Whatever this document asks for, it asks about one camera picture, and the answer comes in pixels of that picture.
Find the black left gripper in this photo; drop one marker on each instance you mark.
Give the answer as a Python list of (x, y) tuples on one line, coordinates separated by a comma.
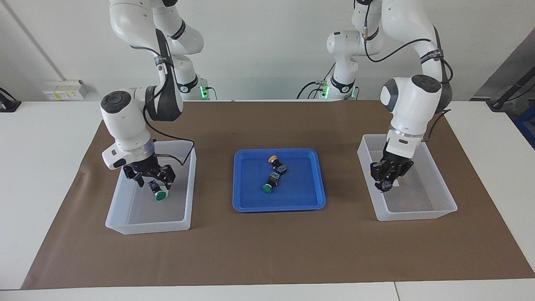
[(397, 163)]

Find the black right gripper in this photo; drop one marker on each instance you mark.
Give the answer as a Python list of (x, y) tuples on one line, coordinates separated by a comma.
[(144, 167)]

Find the yellow push button switch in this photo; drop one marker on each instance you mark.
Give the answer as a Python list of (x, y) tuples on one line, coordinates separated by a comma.
[(385, 186), (278, 167)]

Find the green push button switch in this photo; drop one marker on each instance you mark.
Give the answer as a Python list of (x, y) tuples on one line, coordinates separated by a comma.
[(271, 182), (159, 194)]

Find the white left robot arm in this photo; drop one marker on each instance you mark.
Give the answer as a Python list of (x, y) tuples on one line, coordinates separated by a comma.
[(409, 104)]

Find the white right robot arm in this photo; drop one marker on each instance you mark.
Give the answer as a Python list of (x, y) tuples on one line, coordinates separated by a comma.
[(125, 121)]

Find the translucent white plastic box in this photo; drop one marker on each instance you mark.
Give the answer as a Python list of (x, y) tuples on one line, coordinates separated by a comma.
[(411, 200), (146, 213)]

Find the blue plastic tray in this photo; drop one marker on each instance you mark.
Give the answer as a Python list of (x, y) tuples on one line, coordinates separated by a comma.
[(250, 200)]

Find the brown paper table mat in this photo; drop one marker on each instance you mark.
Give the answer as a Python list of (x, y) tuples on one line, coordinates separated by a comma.
[(267, 251)]

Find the black stand pole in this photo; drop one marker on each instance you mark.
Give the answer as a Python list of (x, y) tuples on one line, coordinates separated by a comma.
[(508, 94)]

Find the blue plastic crate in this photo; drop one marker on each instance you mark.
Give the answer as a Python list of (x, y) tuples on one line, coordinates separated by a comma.
[(527, 125)]

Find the black device at table edge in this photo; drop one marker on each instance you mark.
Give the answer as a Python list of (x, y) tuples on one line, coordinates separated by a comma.
[(8, 104)]

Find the white wall socket box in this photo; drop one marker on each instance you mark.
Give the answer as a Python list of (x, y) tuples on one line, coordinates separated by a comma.
[(62, 92)]

